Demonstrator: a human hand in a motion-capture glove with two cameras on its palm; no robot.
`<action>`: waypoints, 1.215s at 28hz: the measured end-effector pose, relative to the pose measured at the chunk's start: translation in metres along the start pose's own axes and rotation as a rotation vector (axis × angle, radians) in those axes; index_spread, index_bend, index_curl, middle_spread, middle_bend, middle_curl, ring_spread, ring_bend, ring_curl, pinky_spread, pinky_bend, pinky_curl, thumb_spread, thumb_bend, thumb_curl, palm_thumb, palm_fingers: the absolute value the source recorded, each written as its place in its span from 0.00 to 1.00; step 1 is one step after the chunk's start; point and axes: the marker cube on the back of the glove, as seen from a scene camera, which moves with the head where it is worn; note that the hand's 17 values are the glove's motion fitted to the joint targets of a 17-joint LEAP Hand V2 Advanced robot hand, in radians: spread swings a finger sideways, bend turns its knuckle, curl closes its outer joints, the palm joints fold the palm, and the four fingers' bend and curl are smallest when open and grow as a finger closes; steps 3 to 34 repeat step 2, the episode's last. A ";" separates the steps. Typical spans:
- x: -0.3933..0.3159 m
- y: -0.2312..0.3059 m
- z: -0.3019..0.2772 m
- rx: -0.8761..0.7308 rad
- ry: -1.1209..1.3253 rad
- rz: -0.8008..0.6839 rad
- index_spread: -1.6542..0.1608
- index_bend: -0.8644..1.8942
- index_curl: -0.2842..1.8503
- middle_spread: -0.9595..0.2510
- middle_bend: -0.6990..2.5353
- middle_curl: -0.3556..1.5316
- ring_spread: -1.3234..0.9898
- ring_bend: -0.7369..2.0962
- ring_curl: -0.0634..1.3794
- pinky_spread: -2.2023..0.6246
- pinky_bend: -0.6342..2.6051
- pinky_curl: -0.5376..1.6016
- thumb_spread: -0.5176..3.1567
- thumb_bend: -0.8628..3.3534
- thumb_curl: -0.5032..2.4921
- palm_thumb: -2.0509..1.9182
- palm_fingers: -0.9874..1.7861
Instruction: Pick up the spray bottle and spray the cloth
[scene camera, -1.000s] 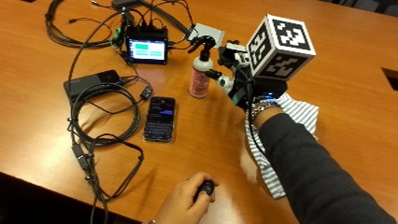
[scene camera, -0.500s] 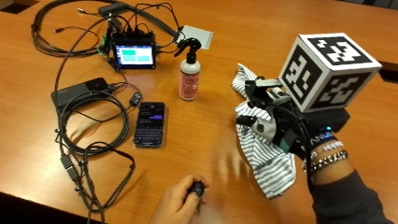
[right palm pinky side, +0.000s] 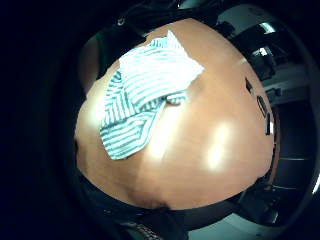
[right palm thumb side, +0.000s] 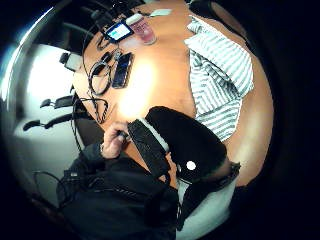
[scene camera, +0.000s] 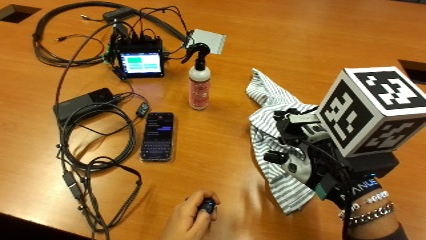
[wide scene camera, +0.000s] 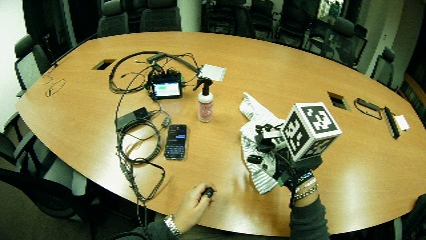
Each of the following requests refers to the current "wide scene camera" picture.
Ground small black clicker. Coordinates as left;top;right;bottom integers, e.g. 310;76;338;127
201;187;217;200

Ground white grey striped cloth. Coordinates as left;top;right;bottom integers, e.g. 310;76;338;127
238;92;290;196

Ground white marker cube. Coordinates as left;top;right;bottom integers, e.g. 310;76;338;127
281;101;343;163

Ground silver wristwatch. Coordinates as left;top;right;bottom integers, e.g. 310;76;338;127
162;214;184;239

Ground black smartphone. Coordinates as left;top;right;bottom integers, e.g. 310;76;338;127
162;123;189;161

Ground pink spray bottle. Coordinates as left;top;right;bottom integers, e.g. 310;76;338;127
193;76;215;124

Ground white square panel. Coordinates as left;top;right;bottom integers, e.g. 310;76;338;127
195;63;227;83

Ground black monitor device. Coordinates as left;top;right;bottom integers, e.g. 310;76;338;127
146;69;185;101

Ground black power adapter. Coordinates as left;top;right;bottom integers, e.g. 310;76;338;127
114;106;153;132

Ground small white card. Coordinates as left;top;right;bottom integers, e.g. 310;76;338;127
393;114;412;132

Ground black office chair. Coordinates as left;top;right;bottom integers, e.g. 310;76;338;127
369;46;398;90
96;0;130;38
0;112;90;219
305;15;370;68
138;0;182;33
199;0;257;38

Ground grey mesh office chair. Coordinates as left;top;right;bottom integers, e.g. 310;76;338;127
12;34;53;98

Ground beaded bracelets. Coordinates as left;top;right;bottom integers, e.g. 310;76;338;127
290;173;321;202

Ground long black cable bundle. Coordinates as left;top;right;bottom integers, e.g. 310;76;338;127
113;74;173;228

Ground short black cable loop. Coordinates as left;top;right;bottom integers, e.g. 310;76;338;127
353;97;385;121

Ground thick black cable loop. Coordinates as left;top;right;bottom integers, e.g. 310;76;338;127
108;50;202;95

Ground thin black wire loop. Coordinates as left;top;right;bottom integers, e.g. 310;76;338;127
42;73;68;98

